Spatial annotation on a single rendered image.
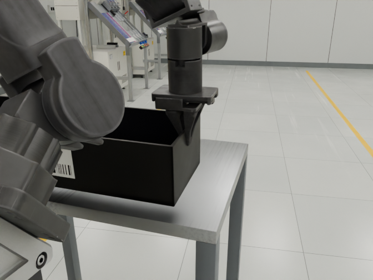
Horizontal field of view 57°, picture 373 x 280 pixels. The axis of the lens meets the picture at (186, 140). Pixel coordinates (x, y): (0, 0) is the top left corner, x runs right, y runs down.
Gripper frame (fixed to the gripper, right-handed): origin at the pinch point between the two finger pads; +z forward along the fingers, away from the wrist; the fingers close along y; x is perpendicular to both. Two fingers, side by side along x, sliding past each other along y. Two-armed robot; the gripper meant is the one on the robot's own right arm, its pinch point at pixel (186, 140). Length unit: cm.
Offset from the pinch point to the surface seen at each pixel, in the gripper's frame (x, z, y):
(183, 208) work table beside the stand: -2.2, 16.2, 1.6
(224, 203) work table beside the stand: -6.5, 16.5, -6.1
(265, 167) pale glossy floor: -192, 102, -4
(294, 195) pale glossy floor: -155, 101, -27
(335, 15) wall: -690, 20, -87
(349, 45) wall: -692, 74, -119
